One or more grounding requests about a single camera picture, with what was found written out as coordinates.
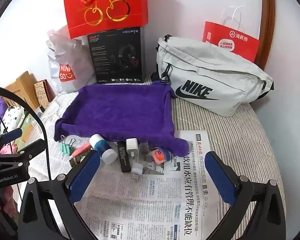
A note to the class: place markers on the brown cardboard box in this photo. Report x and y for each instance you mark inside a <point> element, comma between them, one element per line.
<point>22,82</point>

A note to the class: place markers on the white plastic shopping bag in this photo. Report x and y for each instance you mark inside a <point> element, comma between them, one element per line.
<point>72,62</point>

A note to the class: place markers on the pink tube white cap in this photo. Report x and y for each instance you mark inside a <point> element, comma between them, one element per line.
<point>81,150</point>

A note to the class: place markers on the green binder clip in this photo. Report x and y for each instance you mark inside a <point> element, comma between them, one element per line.
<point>68,148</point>

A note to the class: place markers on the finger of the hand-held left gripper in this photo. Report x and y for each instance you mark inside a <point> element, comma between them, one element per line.
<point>11,133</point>
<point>31,148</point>

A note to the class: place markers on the patterned brown book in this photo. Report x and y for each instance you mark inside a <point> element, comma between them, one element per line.
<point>43,92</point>

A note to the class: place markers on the small white plug-in light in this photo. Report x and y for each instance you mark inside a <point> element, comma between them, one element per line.
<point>137,168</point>

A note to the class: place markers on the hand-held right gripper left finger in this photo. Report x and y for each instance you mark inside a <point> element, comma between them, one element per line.
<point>85,177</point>

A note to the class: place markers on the red gift bag gold print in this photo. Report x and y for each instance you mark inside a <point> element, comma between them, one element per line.
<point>107,2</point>

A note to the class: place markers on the grey waist bag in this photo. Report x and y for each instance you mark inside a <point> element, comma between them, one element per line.
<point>215,75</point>

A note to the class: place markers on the red box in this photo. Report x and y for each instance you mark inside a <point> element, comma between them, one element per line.
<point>231,38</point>

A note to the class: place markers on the purple towel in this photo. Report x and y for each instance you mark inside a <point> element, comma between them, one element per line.
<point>120,110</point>

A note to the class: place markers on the black rectangular case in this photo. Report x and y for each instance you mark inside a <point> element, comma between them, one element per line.
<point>123,158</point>

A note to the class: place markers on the newspaper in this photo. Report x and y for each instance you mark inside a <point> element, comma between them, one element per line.
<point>145,205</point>

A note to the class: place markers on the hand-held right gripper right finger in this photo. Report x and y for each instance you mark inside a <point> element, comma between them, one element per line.
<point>220,177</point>

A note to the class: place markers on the small metal tool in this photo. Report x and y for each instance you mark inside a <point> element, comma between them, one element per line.
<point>152,172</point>

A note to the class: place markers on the black headset box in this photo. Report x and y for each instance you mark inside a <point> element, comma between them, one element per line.
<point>115,55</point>

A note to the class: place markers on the white and blue bottle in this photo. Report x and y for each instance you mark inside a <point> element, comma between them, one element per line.
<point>102,147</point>

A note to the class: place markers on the white spotted plush toy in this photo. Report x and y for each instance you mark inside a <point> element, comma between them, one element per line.
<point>12,115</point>

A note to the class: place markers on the white charger plug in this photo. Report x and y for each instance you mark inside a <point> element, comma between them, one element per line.
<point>132,146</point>

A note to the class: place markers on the brown wooden headboard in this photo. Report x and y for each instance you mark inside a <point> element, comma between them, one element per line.
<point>267,30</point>

